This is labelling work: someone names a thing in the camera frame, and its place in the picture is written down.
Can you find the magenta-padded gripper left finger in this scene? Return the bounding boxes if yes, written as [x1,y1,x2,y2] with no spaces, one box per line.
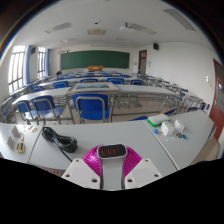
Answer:
[61,144,101,190]

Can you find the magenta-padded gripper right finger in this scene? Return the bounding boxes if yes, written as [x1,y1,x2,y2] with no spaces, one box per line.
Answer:
[123,146,164,190]

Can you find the white charger block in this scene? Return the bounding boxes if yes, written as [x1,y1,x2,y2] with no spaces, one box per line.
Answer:
[96,143,128,191]

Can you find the green and white box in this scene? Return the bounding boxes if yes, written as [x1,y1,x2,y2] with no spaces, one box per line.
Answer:
[147,114,171,128]

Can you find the colourful paper cards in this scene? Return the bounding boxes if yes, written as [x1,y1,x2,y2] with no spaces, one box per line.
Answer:
[24,124,41,135]

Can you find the blue classroom chairs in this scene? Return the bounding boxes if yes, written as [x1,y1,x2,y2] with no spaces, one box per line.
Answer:
[0,70,213,125]

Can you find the framed picture board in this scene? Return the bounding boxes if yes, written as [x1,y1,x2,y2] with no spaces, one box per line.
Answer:
[68,82,120,95]

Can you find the red-brown classroom door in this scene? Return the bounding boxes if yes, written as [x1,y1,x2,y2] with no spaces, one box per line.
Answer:
[208,58,224,142]
[137,49,148,75]

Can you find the orange lectern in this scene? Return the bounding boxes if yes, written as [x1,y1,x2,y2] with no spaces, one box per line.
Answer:
[87,65,105,72]

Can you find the green chalkboard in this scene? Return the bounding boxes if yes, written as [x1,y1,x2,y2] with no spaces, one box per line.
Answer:
[60,49,131,71]

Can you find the blue curtain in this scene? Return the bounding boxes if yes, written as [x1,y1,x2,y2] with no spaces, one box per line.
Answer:
[44,48,51,77]
[24,45,34,86]

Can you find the narrow window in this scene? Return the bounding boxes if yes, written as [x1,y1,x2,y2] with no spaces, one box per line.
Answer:
[37,46,47,80]

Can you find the large window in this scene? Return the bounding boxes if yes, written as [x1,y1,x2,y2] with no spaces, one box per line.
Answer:
[7,44,27,95]

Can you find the white ceiling projector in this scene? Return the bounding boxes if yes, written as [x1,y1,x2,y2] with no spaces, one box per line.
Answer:
[119,22,133,33]

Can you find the ceiling light panels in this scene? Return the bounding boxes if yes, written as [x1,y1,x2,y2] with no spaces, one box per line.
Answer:
[44,8,198,46]

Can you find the black coiled power cable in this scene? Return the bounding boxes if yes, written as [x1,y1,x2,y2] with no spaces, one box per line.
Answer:
[41,125,79,164]

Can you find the yellow-handled scissors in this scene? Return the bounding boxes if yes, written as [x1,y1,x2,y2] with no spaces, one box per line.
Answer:
[16,141,27,155]

